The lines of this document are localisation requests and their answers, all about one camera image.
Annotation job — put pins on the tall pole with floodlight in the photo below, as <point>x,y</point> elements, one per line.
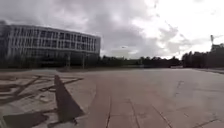
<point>212,41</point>

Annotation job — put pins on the row of dark trees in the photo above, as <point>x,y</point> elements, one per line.
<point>156,62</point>

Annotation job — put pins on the grey paved plaza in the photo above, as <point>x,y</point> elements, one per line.
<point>140,96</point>

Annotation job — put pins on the long grey building with window grid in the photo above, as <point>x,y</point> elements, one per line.
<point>50,41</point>

